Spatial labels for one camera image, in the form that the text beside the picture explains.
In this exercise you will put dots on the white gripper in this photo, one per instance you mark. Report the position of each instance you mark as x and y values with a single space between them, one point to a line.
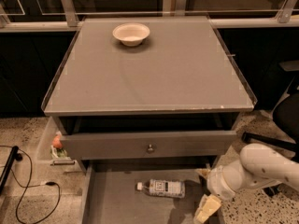
217 183

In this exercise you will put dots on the black bar stand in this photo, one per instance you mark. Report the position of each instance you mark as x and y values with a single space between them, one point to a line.
4 175

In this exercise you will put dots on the green white packet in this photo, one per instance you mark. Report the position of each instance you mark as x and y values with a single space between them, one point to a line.
58 153

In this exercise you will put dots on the metal railing frame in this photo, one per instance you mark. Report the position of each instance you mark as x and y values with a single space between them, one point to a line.
69 15

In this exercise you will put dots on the white paper bowl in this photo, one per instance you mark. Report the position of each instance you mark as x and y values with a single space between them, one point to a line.
131 34

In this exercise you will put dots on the orange round fruit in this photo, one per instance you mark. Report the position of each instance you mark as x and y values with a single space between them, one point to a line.
56 142

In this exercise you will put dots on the black office chair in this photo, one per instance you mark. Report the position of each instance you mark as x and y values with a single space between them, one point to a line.
280 122

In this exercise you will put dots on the round metal drawer knob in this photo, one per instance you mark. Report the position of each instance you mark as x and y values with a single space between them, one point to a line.
150 148

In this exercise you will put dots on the clear plastic water bottle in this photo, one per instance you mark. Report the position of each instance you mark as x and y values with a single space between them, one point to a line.
162 188

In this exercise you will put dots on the grey open middle drawer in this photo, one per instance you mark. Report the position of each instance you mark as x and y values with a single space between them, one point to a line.
110 196

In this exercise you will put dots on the grey drawer cabinet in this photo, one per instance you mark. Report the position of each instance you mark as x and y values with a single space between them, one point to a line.
179 79

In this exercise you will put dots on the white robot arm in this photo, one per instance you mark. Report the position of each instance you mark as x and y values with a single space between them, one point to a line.
249 180

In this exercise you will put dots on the grey top drawer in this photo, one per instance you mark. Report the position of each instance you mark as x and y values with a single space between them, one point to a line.
106 146

